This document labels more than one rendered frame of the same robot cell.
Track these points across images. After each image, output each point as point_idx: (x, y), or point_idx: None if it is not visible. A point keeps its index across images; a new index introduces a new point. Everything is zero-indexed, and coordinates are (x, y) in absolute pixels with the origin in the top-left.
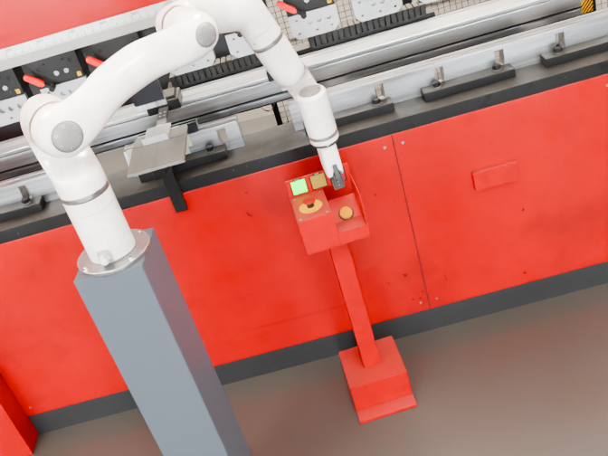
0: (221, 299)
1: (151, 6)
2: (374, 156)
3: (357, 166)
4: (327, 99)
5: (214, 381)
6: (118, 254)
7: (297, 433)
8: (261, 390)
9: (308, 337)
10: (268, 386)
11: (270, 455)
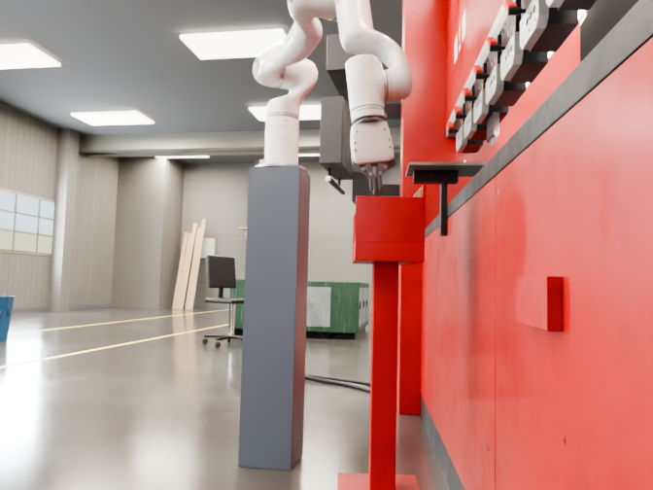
0: (445, 356)
1: (488, 35)
2: (488, 210)
3: (482, 221)
4: (358, 66)
5: (283, 321)
6: (264, 162)
7: (334, 489)
8: (419, 480)
9: (457, 465)
10: (423, 483)
11: (316, 476)
